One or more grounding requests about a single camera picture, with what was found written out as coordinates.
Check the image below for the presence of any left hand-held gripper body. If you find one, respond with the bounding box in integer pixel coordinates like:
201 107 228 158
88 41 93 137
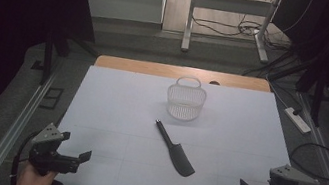
25 120 86 182

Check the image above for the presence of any black spatula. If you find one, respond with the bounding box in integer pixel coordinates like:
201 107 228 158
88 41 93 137
146 118 203 179

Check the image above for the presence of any white plastic basket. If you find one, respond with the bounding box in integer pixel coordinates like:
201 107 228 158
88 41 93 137
162 73 210 124

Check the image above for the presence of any person's left hand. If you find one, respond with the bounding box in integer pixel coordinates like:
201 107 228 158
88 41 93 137
14 160 59 185

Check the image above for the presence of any black tripod stand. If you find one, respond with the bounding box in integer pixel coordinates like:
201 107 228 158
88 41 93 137
35 27 103 95
262 46 329 130

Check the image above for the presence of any white power strip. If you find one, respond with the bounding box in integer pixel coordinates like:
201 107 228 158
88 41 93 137
281 106 315 136

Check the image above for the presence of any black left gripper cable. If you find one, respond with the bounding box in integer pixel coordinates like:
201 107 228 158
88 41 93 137
8 128 42 185

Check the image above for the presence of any black square floor frame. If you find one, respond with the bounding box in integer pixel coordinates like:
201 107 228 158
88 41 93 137
37 84 65 112

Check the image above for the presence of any white power strip cable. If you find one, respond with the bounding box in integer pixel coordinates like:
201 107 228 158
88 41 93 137
261 74 294 110

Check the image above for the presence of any tangle of black floor cables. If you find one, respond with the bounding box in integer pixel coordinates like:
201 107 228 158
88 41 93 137
188 7 295 55

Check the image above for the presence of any white metal stand frame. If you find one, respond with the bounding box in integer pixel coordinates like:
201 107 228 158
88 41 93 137
180 0 284 67

